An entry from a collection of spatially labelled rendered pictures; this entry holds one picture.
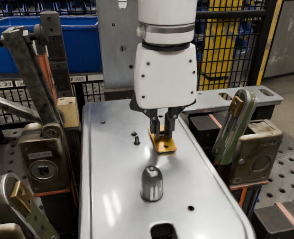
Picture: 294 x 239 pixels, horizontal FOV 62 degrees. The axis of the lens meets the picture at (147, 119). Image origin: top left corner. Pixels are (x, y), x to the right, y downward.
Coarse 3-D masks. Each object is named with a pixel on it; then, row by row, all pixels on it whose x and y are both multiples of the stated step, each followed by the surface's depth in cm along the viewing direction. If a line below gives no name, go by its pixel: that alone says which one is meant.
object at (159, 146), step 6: (162, 126) 50; (162, 132) 47; (162, 138) 46; (168, 138) 46; (156, 144) 45; (162, 144) 45; (168, 144) 45; (174, 144) 45; (156, 150) 44; (162, 150) 43; (168, 150) 43; (174, 150) 44
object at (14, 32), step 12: (36, 24) 33; (12, 36) 31; (24, 36) 32; (36, 36) 32; (12, 48) 32; (24, 48) 32; (24, 60) 33; (36, 60) 36; (24, 72) 34; (36, 72) 34; (36, 84) 35; (36, 96) 36; (48, 96) 39; (36, 108) 37; (48, 108) 37; (48, 120) 38; (60, 120) 42
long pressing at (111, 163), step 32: (96, 128) 51; (128, 128) 51; (96, 160) 42; (128, 160) 42; (160, 160) 42; (192, 160) 42; (96, 192) 36; (128, 192) 36; (192, 192) 36; (224, 192) 36; (96, 224) 31; (128, 224) 31; (160, 224) 32; (192, 224) 31; (224, 224) 31
